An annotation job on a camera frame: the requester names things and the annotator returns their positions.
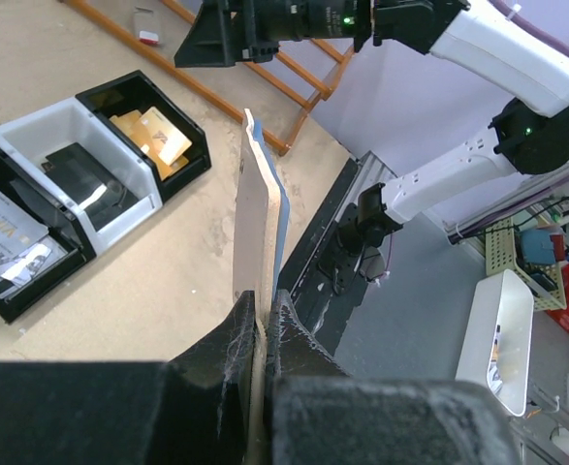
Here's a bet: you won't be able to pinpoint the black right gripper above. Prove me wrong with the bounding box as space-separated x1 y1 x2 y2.
174 1 308 68

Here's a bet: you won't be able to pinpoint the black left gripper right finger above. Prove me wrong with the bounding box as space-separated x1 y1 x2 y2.
265 291 522 464

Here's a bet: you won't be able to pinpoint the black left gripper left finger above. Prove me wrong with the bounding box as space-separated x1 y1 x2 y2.
0 292 255 464

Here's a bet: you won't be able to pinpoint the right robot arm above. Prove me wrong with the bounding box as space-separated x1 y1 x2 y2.
174 1 569 278

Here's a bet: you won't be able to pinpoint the gold cards in bin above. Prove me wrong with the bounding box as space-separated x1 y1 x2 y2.
111 107 192 180

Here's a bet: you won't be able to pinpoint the black cards in bin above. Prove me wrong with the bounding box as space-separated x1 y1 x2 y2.
42 142 138 231

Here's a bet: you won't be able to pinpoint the white cards in bin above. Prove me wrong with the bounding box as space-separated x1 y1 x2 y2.
0 191 67 298

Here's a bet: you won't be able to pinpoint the small grey red box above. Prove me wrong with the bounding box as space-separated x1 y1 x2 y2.
133 5 162 47

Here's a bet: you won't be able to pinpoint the black right organizer bin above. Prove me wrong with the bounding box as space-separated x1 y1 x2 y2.
77 71 211 202

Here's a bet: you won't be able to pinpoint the black organizer bin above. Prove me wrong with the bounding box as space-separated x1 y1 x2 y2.
0 149 96 324
77 71 211 202

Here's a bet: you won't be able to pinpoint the orange wooden rack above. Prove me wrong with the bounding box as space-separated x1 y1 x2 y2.
66 1 353 156

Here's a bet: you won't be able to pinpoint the white plastic tray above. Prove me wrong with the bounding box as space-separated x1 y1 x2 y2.
456 270 534 418

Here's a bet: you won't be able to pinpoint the white middle organizer bin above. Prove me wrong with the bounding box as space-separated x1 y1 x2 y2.
0 97 163 256

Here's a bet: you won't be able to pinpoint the black left organizer bin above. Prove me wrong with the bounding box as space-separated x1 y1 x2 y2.
0 149 96 324

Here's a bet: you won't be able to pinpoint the yellow-green mesh basket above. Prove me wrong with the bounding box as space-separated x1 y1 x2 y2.
485 218 567 311

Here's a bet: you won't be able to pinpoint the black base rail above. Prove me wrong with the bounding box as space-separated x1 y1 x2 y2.
276 157 411 357

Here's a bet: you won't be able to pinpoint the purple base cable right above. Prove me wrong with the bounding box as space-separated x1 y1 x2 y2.
373 234 395 287

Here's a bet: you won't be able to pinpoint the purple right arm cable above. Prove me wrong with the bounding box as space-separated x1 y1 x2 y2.
487 0 569 74

